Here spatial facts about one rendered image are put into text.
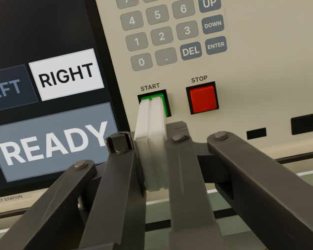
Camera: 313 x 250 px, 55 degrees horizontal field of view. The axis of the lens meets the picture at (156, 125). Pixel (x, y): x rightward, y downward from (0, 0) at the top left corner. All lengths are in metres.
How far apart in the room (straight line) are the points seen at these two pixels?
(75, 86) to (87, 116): 0.03
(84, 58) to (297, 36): 0.16
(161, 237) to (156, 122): 0.13
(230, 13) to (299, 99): 0.09
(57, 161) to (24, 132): 0.04
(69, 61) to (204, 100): 0.11
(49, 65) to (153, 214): 0.14
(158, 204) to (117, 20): 0.14
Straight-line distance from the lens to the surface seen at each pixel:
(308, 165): 0.26
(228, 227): 0.26
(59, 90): 0.24
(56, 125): 0.25
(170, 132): 0.16
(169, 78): 0.23
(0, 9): 0.25
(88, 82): 0.24
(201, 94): 0.23
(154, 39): 0.23
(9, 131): 0.27
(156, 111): 0.17
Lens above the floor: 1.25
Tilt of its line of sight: 19 degrees down
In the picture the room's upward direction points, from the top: 13 degrees counter-clockwise
